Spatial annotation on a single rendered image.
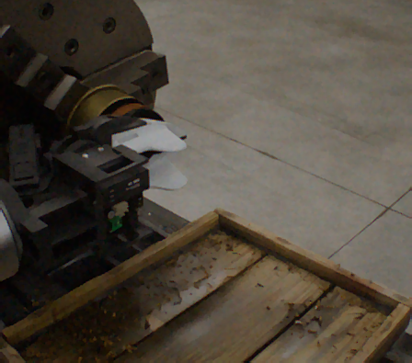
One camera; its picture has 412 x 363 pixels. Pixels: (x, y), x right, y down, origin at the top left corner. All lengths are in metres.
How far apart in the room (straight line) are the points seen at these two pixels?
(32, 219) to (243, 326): 0.29
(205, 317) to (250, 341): 0.06
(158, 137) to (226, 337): 0.23
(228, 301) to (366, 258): 1.59
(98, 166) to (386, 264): 1.84
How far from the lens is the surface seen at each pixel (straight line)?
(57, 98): 0.57
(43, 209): 0.44
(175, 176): 0.53
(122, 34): 0.70
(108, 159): 0.46
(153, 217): 0.84
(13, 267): 0.44
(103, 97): 0.57
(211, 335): 0.63
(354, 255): 2.23
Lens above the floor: 1.33
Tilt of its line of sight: 28 degrees down
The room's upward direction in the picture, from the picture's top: straight up
